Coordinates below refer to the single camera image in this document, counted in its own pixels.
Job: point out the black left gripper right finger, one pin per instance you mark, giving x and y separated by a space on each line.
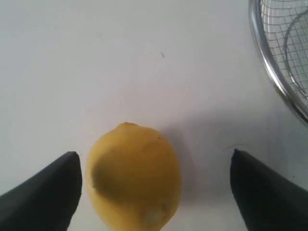
267 201

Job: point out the oval wire mesh basket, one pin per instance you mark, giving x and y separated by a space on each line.
280 32

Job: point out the yellow lemon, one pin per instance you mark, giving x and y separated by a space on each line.
133 178

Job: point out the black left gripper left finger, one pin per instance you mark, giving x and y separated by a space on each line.
46 201

